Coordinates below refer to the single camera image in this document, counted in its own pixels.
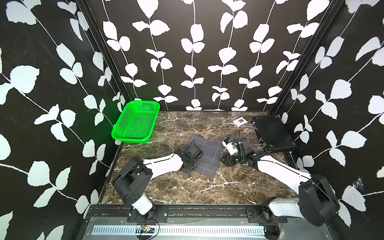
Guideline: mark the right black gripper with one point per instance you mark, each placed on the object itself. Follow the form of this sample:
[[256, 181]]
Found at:
[[227, 160]]

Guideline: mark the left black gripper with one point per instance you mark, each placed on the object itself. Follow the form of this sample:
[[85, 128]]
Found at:
[[189, 171]]

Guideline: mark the grey grid pillowcase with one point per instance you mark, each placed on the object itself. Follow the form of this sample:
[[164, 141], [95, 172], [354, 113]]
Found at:
[[212, 151]]

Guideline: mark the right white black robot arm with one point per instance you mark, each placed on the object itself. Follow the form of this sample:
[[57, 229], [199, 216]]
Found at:
[[316, 201]]

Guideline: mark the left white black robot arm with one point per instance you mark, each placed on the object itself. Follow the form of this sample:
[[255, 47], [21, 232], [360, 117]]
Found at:
[[132, 180]]

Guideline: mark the small white tag card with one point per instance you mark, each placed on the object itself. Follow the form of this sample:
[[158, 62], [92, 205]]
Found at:
[[240, 122]]

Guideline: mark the black flat case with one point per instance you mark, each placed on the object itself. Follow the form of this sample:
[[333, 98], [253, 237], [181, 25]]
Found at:
[[273, 134]]

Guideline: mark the green plastic basket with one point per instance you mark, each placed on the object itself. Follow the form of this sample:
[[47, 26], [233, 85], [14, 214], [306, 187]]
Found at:
[[137, 122]]

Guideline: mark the small circuit board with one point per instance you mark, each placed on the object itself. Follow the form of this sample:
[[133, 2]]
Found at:
[[146, 230]]

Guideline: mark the white perforated strip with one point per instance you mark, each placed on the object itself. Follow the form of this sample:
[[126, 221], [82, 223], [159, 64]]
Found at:
[[189, 231]]

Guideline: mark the black front mounting rail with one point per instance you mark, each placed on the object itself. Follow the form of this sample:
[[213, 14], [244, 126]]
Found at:
[[164, 213]]

